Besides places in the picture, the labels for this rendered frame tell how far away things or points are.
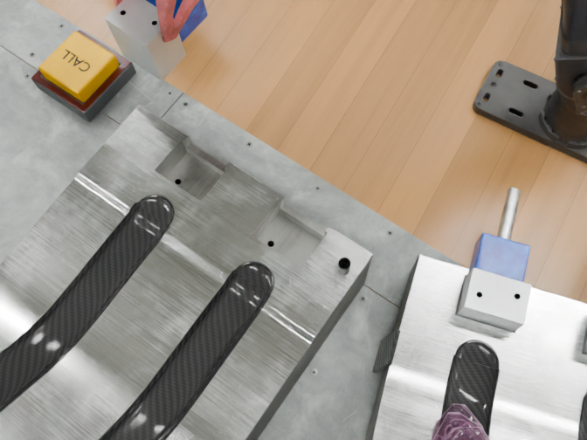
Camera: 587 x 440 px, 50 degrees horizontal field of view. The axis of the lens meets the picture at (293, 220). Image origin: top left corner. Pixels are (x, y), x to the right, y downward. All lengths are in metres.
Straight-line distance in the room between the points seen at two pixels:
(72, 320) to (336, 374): 0.24
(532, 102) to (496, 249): 0.21
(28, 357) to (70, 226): 0.12
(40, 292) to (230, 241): 0.17
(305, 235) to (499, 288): 0.17
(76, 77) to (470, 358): 0.48
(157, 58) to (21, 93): 0.24
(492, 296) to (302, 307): 0.16
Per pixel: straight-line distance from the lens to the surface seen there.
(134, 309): 0.54
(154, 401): 0.53
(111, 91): 0.73
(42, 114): 0.75
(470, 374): 0.56
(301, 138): 0.68
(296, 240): 0.56
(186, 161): 0.60
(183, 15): 0.57
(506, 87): 0.73
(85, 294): 0.56
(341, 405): 0.59
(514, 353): 0.57
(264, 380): 0.51
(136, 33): 0.57
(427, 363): 0.55
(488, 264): 0.57
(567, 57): 0.60
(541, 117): 0.71
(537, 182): 0.69
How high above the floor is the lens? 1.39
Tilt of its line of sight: 68 degrees down
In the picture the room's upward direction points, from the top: 4 degrees counter-clockwise
